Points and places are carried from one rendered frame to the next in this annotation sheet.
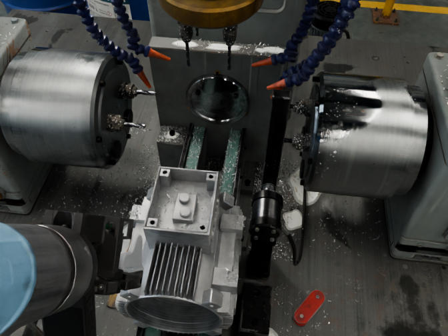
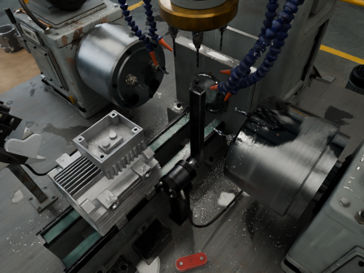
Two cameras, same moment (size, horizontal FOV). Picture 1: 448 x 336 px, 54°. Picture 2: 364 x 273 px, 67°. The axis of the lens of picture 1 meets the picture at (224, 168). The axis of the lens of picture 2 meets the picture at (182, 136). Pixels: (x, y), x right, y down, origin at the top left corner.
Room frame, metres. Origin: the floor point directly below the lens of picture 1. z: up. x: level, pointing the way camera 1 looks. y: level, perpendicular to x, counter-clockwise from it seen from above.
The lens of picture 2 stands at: (0.16, -0.31, 1.60)
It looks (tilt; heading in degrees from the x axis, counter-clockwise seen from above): 50 degrees down; 36
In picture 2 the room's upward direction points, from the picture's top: 3 degrees counter-clockwise
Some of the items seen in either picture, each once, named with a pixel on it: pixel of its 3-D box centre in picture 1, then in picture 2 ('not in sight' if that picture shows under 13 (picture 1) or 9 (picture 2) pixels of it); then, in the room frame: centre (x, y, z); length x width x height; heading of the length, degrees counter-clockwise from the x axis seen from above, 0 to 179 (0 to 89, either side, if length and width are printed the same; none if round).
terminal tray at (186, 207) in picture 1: (184, 211); (111, 144); (0.39, 0.06, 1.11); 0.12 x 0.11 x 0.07; 174
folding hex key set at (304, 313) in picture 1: (309, 307); (191, 261); (0.34, -0.18, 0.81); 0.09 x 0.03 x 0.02; 137
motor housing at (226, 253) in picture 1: (184, 259); (108, 177); (0.35, 0.07, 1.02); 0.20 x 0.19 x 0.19; 174
